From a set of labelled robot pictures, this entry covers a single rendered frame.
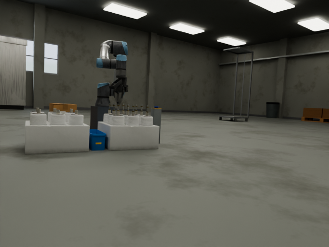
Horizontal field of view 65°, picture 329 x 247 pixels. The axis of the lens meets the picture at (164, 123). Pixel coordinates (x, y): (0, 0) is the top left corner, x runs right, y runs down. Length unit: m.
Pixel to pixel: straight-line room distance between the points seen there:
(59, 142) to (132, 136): 0.51
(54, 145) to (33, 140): 0.13
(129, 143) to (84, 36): 8.40
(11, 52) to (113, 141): 6.49
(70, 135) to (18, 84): 6.33
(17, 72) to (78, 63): 2.51
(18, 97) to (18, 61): 0.98
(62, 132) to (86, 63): 8.24
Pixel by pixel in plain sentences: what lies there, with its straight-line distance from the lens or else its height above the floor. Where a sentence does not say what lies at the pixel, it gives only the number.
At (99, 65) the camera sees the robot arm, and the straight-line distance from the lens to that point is 2.06.
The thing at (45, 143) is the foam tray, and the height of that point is 0.06.
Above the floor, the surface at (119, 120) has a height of 0.22.
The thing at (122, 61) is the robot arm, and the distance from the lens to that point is 1.96.
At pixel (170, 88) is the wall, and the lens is 11.81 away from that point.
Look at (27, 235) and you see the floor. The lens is 0.80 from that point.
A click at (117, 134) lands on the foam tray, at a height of 0.12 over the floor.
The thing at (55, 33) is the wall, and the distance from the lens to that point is 9.83.
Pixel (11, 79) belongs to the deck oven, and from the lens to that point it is 8.08.
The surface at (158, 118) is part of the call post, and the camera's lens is 2.27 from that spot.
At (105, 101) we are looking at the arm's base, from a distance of 2.55.
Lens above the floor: 0.36
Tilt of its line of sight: 4 degrees down
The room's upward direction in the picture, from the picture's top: 3 degrees clockwise
